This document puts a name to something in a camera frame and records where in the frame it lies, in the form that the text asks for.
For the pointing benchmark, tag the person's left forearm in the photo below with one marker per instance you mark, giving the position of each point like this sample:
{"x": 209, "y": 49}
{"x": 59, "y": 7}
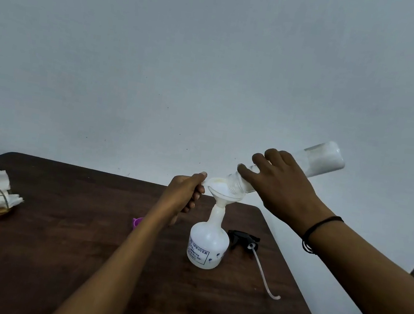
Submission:
{"x": 112, "y": 272}

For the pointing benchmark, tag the person's left thumb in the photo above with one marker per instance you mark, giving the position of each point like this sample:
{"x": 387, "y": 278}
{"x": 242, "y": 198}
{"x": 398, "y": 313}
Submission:
{"x": 196, "y": 178}

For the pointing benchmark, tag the white plastic funnel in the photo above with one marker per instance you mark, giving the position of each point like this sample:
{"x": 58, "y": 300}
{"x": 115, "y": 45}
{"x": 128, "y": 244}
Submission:
{"x": 224, "y": 193}

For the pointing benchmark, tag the dark wooden table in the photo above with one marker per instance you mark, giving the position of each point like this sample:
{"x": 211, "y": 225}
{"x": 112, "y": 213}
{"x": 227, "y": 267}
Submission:
{"x": 98, "y": 263}

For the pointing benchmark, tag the person's right middle finger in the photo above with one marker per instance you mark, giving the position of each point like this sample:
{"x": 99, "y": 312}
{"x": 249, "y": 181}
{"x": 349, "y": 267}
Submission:
{"x": 261, "y": 162}

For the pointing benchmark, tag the black spray trigger head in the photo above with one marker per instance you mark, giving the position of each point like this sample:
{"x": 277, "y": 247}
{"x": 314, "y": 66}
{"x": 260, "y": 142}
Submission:
{"x": 243, "y": 238}

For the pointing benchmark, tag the person's left hand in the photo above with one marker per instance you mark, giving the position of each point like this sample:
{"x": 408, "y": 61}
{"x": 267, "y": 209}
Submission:
{"x": 180, "y": 195}

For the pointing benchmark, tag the white spray bottle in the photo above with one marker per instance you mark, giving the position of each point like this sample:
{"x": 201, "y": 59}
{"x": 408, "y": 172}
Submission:
{"x": 209, "y": 240}

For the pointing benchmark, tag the person's right hand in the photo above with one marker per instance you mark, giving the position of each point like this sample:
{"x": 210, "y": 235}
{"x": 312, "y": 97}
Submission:
{"x": 287, "y": 192}

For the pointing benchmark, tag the black wrist band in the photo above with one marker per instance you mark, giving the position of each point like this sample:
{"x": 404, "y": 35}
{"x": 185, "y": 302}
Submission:
{"x": 316, "y": 227}

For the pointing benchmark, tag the clear plastic bottle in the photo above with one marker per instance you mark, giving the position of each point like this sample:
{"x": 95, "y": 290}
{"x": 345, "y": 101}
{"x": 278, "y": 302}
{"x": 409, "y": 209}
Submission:
{"x": 317, "y": 160}

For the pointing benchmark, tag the purple bottle cap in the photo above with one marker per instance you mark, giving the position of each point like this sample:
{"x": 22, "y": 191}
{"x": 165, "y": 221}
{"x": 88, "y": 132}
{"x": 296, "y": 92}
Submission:
{"x": 137, "y": 222}

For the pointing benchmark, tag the person's right forearm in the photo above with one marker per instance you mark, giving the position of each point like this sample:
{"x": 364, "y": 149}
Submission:
{"x": 371, "y": 276}

